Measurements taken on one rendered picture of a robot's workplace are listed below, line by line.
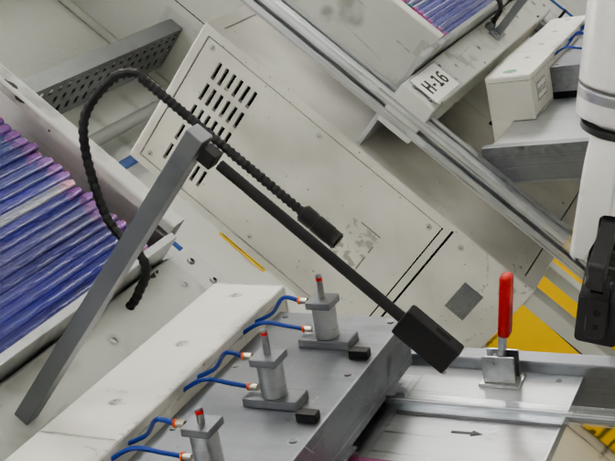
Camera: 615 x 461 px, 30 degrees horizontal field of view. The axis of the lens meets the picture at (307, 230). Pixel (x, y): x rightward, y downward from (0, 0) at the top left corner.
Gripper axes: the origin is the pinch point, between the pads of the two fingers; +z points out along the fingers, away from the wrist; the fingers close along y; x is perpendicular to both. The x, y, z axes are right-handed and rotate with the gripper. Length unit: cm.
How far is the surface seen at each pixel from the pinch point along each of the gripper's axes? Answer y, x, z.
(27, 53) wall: -230, -236, 64
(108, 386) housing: 14.0, -38.6, 9.8
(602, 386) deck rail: -8.0, -0.6, 12.2
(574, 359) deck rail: -8.9, -3.6, 10.5
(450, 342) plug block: 19.1, -7.3, -4.7
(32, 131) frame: -11, -64, -1
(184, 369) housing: 10.2, -33.3, 8.9
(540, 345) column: -273, -58, 159
